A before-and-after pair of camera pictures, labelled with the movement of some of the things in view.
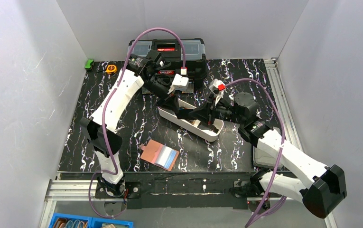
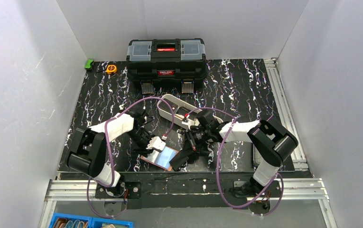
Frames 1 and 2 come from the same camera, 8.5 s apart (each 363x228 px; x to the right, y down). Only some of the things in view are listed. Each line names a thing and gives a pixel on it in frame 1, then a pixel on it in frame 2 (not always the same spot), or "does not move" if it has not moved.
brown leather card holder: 164,156 does not move
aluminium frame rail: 284,112 does not move
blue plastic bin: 64,220 does not move
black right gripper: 212,109 -> 188,146
